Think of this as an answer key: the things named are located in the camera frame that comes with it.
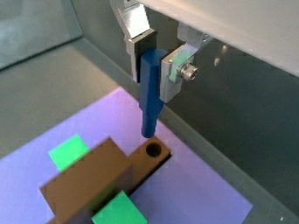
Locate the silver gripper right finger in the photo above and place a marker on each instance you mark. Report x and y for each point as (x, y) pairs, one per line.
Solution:
(177, 67)

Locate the green block right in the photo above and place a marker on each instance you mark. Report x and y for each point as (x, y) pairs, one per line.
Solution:
(119, 211)

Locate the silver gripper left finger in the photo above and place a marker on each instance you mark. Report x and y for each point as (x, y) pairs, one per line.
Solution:
(139, 35)

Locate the blue hexagonal peg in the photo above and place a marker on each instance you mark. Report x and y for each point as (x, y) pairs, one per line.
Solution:
(150, 102)

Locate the green block left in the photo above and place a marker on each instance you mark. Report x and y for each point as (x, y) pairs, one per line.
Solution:
(69, 152)

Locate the brown L-shaped bracket with hole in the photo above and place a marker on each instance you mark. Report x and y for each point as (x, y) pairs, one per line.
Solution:
(83, 188)

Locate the green block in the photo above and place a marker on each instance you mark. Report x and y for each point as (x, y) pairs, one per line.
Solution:
(69, 152)
(119, 211)

